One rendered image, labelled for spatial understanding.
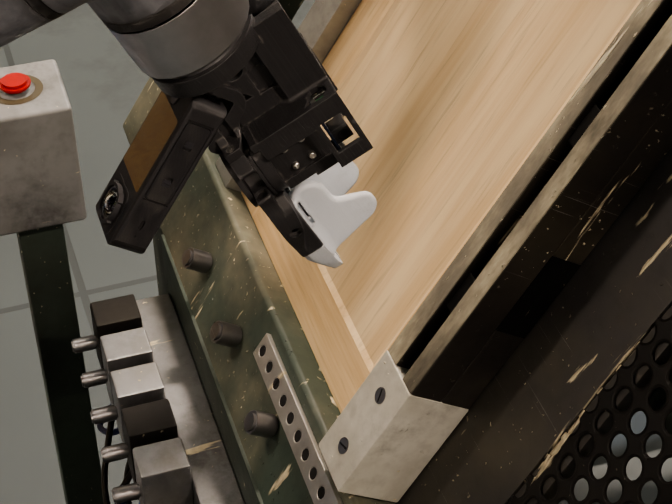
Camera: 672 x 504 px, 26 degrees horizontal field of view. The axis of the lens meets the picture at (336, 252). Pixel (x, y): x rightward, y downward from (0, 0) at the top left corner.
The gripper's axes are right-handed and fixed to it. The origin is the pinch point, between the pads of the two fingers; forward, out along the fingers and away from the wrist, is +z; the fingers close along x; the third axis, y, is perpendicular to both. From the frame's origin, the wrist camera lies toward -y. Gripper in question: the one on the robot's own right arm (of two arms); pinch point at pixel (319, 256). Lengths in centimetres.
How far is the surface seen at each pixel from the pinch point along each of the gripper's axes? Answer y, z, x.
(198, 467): -29, 50, 35
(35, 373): -73, 110, 132
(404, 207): 5.4, 33.1, 34.6
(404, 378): -2.3, 31.0, 13.6
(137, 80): -37, 129, 224
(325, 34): 8, 30, 62
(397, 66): 13, 29, 49
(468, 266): 7.8, 25.3, 15.7
